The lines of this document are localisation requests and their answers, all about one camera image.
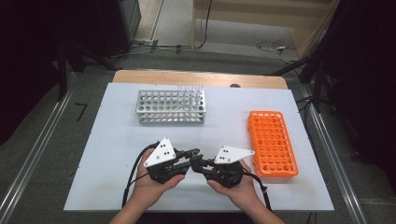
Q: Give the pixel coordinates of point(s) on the power strip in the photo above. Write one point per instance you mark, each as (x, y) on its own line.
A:
(144, 43)

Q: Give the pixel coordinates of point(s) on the wooden table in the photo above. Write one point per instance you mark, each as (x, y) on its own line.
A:
(199, 78)

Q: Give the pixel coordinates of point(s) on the dark cabinet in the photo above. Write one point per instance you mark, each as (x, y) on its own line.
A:
(120, 25)

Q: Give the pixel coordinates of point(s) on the white board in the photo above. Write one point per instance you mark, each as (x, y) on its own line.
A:
(109, 155)

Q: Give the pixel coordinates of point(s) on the silver metal test tube rack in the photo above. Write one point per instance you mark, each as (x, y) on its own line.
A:
(170, 105)

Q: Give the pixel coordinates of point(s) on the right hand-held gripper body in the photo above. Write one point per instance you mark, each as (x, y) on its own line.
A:
(232, 155)

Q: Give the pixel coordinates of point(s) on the black metal stand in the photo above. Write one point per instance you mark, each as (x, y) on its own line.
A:
(62, 71)
(316, 81)

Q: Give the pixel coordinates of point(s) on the person's left hand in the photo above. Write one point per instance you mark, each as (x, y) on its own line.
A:
(149, 189)

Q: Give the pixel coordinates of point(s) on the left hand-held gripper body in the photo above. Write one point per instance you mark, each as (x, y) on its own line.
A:
(162, 154)

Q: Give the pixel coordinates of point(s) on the person's right hand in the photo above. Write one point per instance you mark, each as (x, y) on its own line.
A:
(243, 196)

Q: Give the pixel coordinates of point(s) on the orange plastic test tube rack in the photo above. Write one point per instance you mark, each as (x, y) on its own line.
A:
(272, 143)

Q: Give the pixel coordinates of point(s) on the metal floor rail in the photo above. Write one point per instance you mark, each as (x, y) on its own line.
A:
(37, 146)
(330, 140)

